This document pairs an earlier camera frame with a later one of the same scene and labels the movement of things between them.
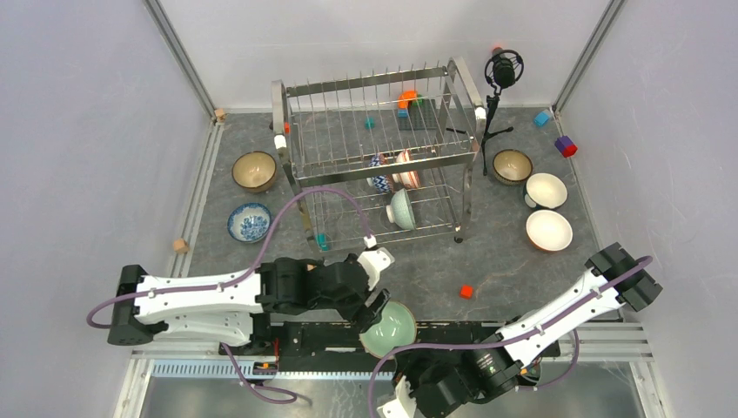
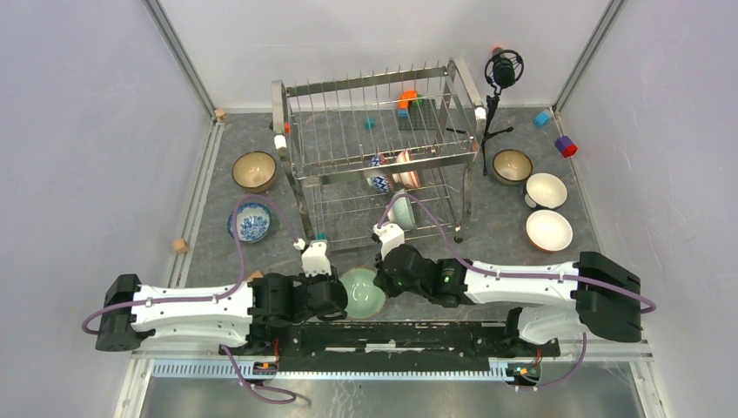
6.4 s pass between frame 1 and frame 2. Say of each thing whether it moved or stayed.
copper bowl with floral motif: stayed
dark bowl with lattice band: stayed
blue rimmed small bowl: stayed
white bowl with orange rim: stayed
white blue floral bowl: stayed
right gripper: moved
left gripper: moved
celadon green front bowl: moved
